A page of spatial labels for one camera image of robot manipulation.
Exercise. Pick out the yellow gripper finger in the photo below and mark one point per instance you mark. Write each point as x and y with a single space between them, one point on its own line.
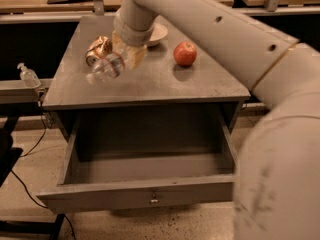
118 45

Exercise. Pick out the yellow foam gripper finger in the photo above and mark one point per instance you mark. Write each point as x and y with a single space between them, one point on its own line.
135 56

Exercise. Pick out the clear plastic water bottle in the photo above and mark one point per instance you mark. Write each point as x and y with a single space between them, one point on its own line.
108 68

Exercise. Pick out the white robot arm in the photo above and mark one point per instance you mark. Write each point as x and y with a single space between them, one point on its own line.
277 181

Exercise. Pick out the left hand sanitizer bottle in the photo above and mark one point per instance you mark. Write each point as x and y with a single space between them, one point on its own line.
28 76

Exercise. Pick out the open grey top drawer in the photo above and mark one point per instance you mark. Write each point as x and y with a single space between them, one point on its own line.
101 172

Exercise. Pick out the metal drawer knob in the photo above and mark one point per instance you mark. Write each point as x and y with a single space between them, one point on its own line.
153 199

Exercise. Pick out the crushed gold soda can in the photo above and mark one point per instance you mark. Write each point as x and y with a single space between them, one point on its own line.
99 48

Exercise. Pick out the grey cabinet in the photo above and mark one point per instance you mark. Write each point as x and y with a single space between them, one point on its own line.
158 100

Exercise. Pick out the red apple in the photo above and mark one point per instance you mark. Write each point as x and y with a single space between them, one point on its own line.
185 53

